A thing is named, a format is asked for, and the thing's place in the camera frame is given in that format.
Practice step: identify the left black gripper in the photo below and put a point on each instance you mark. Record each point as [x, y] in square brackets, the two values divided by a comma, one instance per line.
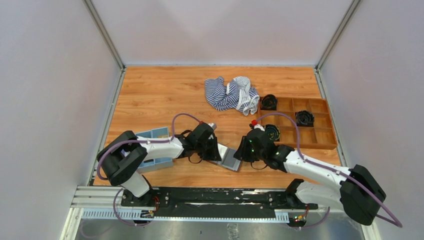
[213, 155]

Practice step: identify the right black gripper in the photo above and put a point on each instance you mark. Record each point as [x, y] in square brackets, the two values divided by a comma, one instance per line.
[242, 152]

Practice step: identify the brown leather card holder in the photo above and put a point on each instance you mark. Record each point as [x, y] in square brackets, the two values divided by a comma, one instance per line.
[228, 161]

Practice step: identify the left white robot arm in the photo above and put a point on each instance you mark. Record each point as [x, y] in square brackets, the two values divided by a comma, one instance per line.
[121, 159]

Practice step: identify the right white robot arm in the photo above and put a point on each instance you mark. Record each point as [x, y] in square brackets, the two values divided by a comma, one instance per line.
[353, 190]

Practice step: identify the dark patterned coiled belt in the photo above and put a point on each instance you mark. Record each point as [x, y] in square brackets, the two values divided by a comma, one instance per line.
[273, 132]

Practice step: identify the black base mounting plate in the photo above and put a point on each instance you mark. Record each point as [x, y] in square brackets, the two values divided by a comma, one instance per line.
[201, 202]

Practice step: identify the black coiled belt top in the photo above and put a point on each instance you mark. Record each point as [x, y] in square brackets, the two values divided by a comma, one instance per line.
[269, 102]

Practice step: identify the black coiled belt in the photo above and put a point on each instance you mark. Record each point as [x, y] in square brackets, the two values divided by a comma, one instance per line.
[269, 102]
[304, 118]

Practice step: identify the blue striped cloth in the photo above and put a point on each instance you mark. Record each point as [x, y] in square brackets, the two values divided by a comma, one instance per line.
[238, 94]

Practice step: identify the blue plastic organizer box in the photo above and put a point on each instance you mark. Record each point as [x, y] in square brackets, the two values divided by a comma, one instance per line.
[157, 163]

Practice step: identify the black coiled belt right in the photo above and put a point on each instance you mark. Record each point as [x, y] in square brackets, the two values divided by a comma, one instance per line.
[304, 118]

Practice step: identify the wooden compartment tray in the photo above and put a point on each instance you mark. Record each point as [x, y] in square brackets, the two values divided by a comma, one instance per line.
[321, 136]

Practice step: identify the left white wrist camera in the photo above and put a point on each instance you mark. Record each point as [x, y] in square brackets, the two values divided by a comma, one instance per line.
[212, 125]

